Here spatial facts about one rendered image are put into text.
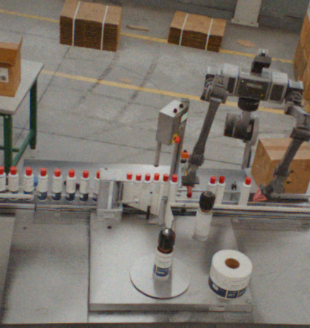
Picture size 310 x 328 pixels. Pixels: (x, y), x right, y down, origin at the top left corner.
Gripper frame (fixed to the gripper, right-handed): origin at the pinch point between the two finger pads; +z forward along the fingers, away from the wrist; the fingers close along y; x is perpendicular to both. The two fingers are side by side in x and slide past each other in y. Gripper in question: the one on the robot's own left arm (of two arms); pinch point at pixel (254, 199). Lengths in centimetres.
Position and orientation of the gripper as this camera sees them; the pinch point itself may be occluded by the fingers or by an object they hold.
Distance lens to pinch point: 393.9
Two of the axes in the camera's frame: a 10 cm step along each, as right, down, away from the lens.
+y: 1.2, 5.6, -8.2
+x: 6.7, 5.7, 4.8
